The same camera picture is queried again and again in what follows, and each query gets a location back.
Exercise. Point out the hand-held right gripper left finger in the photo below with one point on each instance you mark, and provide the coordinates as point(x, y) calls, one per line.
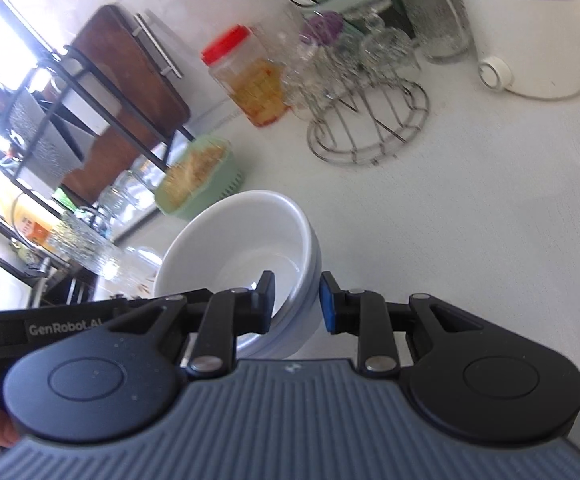
point(268, 305)

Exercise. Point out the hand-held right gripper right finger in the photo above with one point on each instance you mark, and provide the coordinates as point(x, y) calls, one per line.
point(328, 305)

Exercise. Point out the white ceramic bowl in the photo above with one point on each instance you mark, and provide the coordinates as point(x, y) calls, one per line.
point(300, 320)
point(235, 250)

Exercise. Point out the hammered clear glass cup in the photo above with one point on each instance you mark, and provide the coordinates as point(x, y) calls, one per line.
point(82, 242)

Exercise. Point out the orange labelled bottle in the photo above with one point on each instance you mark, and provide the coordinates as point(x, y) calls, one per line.
point(37, 232)

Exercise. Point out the green plastic colander basket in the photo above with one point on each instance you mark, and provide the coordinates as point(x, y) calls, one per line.
point(205, 195)

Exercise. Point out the smooth clear drinking glass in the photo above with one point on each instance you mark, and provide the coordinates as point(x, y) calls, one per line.
point(112, 200)
point(152, 170)
point(132, 185)

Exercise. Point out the enoki mushroom bunch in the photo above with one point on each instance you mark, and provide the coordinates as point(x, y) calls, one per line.
point(195, 172)

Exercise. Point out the grey textured rack holder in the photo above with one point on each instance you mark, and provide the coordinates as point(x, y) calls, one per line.
point(45, 135)

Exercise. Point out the red-lidded plastic jar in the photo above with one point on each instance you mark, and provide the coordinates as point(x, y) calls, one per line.
point(250, 80)

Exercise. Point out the group of glasses on rack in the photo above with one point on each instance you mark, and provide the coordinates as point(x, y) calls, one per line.
point(349, 55)

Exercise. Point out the brown wooden cutting board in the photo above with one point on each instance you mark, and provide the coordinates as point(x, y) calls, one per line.
point(130, 85)

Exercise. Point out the purple round object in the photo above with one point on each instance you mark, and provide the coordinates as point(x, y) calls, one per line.
point(322, 27)

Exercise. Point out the hammered glass pitcher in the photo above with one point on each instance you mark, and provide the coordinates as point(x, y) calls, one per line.
point(434, 10)

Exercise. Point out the white kitchen appliance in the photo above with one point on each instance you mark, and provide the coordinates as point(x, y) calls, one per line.
point(529, 30)

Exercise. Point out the black metal rack frame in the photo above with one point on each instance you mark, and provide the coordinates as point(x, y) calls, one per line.
point(70, 110)

